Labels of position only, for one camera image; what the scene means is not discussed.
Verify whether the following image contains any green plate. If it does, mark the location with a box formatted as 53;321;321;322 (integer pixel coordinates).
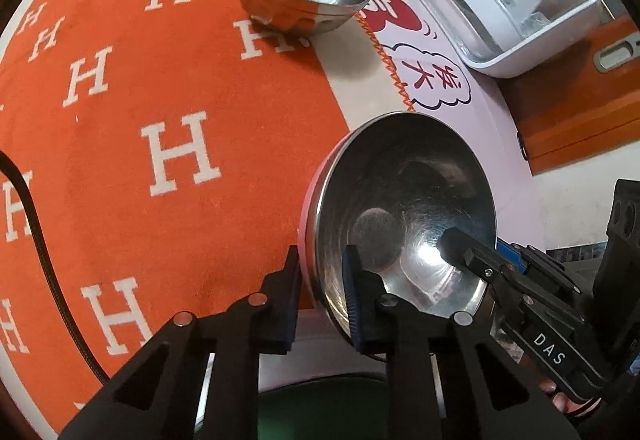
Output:
258;375;388;440

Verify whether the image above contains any white plate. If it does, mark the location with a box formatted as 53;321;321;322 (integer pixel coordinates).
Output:
258;310;386;397

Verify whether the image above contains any orange wooden sliding door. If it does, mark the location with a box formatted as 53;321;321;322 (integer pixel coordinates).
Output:
498;14;639;174

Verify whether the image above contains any white printed tablecloth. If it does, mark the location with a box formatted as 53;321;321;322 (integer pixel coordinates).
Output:
278;0;547;251

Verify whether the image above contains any orange H-pattern table runner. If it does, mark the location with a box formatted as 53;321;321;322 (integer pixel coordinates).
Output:
0;0;417;440

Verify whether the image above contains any black cable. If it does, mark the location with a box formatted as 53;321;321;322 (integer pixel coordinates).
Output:
0;152;112;386

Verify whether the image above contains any silver door handle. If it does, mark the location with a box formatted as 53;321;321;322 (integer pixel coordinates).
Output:
593;32;640;74

